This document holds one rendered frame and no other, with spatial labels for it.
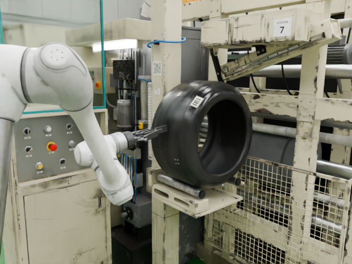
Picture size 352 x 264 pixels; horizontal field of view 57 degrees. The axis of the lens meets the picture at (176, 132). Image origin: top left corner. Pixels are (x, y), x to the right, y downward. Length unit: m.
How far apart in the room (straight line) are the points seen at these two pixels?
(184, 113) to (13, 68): 0.87
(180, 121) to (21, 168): 0.91
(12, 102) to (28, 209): 1.19
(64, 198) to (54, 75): 1.31
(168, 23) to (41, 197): 1.17
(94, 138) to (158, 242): 1.23
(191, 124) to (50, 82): 0.84
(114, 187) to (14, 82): 0.57
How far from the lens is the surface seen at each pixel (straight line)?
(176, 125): 1.49
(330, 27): 1.71
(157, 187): 1.82
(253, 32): 1.75
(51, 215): 1.99
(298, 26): 1.65
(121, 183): 1.21
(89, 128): 1.01
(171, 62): 1.85
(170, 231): 2.10
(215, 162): 1.94
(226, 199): 1.84
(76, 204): 2.03
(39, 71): 0.76
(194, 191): 1.63
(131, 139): 1.36
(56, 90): 0.78
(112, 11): 12.97
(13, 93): 0.81
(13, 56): 0.81
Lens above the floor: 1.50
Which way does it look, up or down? 11 degrees down
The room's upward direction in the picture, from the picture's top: 1 degrees clockwise
